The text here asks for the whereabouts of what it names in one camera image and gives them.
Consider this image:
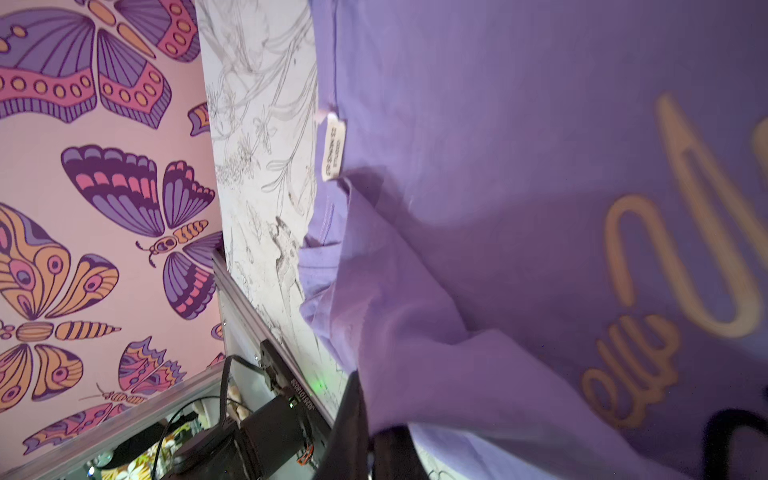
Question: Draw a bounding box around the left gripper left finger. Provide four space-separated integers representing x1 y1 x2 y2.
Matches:
314 371 369 480

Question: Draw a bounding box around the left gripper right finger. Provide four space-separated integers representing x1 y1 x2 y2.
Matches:
371 425 429 480

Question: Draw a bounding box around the lavender purple t-shirt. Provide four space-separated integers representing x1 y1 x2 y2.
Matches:
299 1 767 479

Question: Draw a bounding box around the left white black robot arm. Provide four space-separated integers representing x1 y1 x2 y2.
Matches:
164 372 429 479

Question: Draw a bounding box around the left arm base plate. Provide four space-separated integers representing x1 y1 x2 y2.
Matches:
259 340 333 447

